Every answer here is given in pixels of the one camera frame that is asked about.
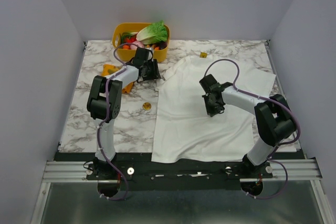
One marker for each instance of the gold round brooch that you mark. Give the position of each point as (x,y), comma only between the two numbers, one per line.
(146,106)

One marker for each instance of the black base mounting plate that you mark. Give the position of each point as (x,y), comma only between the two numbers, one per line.
(140,173)

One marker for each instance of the red toy pepper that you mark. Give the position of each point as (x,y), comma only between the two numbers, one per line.
(130,41)

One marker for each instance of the orange snack bag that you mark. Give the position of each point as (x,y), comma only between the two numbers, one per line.
(110,70)

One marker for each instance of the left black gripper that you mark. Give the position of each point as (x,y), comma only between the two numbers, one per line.
(155,73)

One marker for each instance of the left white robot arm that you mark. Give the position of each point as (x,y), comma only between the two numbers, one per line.
(104,102)

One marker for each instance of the pink toy onion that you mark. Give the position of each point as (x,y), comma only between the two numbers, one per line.
(136,44)

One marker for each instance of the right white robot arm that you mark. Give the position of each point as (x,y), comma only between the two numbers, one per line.
(273,117)

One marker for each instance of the green toy cabbage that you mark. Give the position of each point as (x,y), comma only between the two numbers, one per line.
(153,33)

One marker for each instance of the white t-shirt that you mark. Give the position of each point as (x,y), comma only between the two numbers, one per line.
(184,130)

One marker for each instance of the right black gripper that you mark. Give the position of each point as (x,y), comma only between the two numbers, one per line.
(213,104)

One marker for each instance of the yellow plastic basket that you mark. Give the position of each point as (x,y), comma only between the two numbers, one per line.
(127,30)

